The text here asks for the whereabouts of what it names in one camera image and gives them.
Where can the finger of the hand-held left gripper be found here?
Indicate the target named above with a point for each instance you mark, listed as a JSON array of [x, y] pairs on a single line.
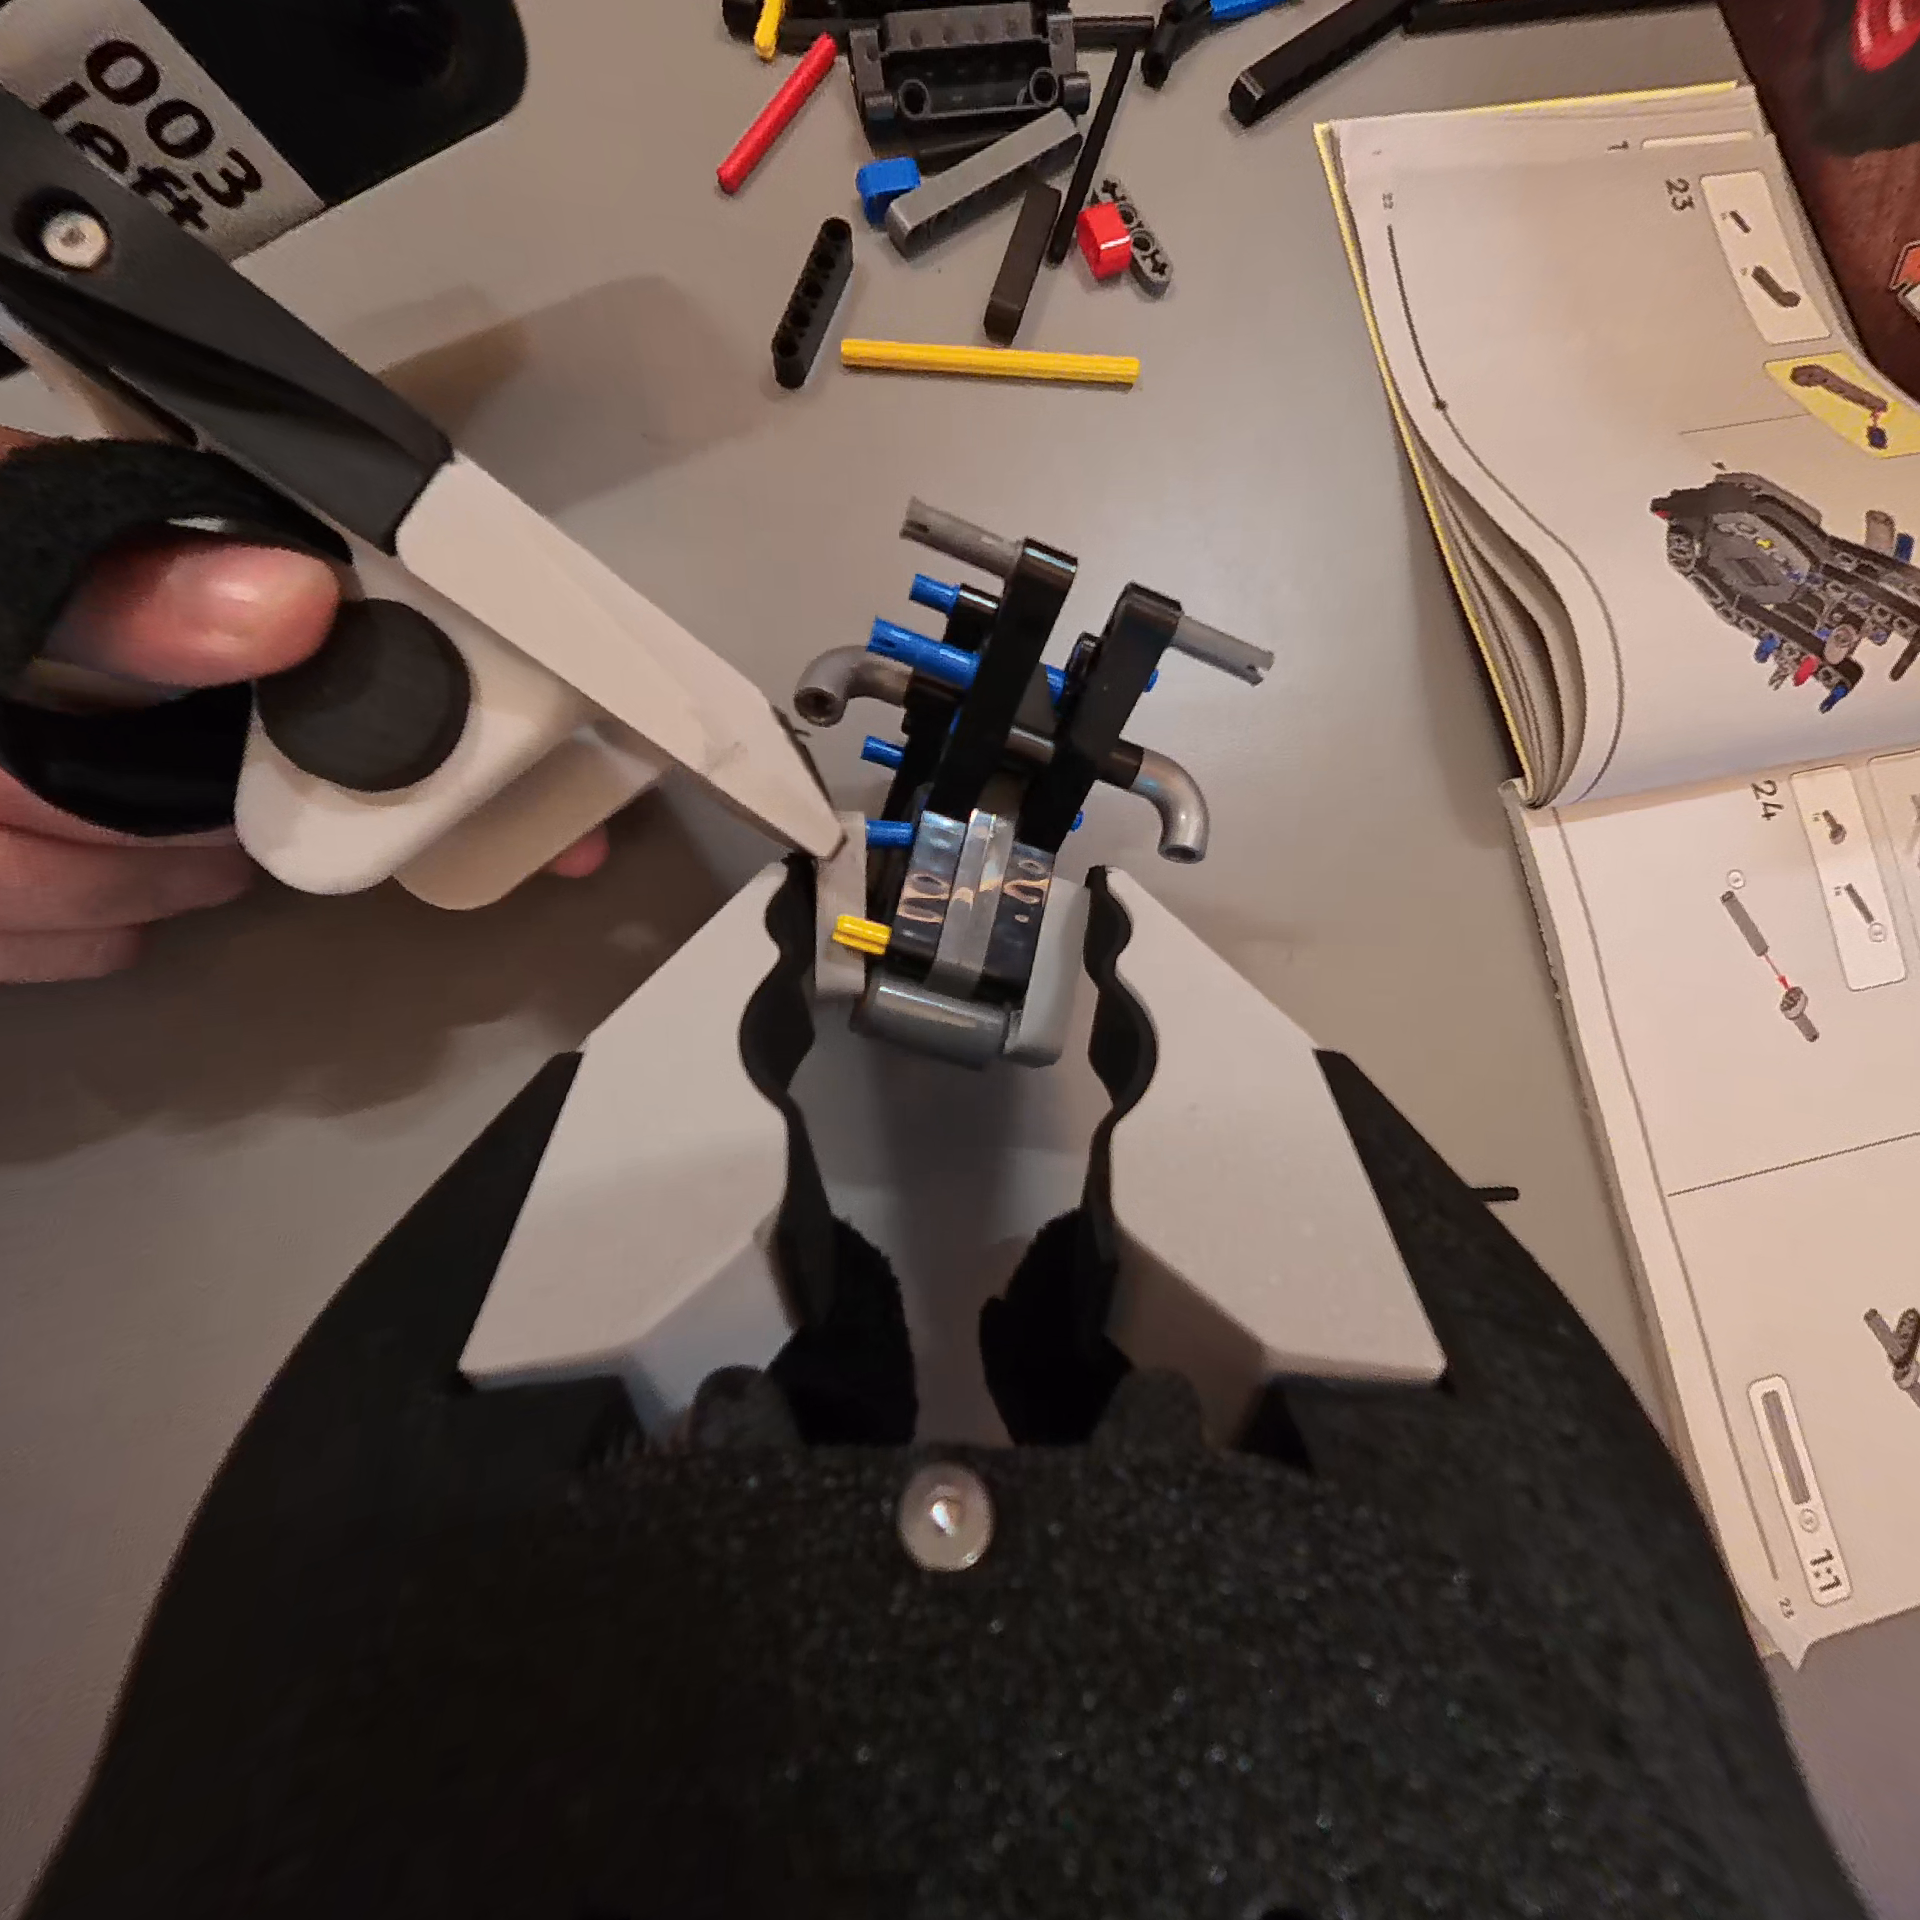
[[600, 629]]

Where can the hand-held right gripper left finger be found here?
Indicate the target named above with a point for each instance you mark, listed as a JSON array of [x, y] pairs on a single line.
[[644, 1171]]

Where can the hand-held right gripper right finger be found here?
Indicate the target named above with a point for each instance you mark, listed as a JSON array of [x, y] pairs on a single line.
[[1267, 1185]]

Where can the small black grey lego assembly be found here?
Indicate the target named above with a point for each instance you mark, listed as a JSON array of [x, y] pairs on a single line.
[[975, 900]]

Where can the black lego beam with holes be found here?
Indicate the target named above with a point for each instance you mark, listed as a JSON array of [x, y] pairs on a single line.
[[812, 300]]

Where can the long yellow lego axle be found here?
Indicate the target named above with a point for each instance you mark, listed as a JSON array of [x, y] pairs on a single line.
[[990, 364]]

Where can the blue lego connector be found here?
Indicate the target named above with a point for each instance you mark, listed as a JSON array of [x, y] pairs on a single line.
[[882, 184]]

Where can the red lego axle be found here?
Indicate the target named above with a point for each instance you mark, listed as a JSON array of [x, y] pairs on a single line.
[[776, 114]]

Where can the short black lego beam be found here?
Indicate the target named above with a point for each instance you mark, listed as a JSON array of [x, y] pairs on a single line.
[[1023, 264]]

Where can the grey lego beam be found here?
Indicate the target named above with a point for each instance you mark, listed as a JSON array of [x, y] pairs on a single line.
[[983, 184]]

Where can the small yellow lego pin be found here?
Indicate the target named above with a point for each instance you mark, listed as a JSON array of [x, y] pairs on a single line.
[[768, 27]]

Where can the small red lego brick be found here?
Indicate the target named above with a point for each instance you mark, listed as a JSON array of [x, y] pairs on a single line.
[[1107, 240]]

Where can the small dark grey lego connector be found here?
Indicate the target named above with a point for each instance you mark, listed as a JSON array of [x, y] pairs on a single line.
[[1153, 251]]

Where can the thin black lego axle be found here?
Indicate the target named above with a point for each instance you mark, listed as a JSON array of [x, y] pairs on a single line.
[[1107, 119]]

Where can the lego instruction booklet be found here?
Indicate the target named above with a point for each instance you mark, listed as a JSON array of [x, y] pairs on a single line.
[[1575, 450]]

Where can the long black lego beam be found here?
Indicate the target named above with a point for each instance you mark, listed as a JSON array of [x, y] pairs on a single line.
[[1305, 66]]

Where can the person's left hand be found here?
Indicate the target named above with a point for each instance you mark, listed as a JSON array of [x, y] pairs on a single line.
[[182, 616]]

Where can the dark brown printed box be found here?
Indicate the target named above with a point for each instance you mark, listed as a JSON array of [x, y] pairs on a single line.
[[1830, 165]]

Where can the dark grey lego frame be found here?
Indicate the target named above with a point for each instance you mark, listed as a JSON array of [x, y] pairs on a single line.
[[961, 66]]

